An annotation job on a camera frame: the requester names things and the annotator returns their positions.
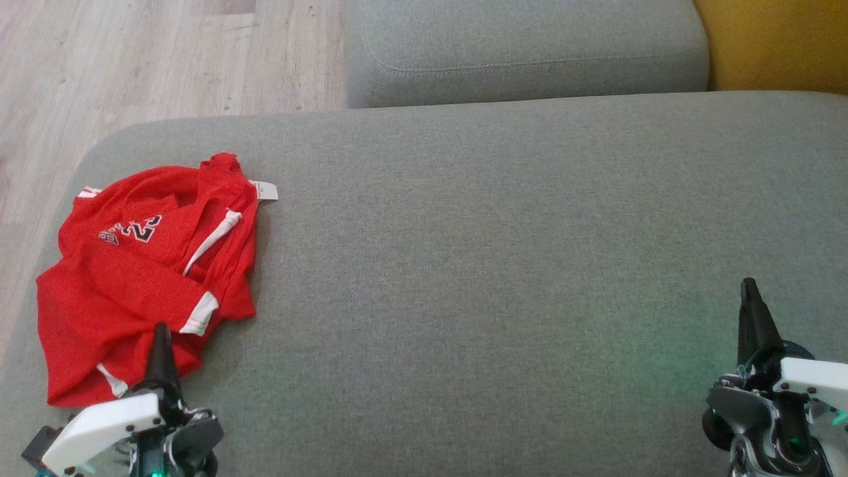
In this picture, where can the grey sofa back cushion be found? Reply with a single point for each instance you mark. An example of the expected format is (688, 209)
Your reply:
(530, 40)

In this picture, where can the red shirt with white sleeves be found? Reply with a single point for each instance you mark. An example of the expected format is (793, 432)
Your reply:
(132, 318)

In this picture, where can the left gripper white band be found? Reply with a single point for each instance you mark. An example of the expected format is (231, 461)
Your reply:
(106, 424)

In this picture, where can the grey fabric sofa seat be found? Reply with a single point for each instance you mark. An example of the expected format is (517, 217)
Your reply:
(464, 265)

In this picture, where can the mustard yellow upholstered panel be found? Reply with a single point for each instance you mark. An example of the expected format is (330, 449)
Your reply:
(782, 40)

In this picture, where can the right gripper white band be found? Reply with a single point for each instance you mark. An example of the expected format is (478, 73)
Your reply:
(808, 377)

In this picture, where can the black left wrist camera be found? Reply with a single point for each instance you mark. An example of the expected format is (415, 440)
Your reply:
(40, 447)

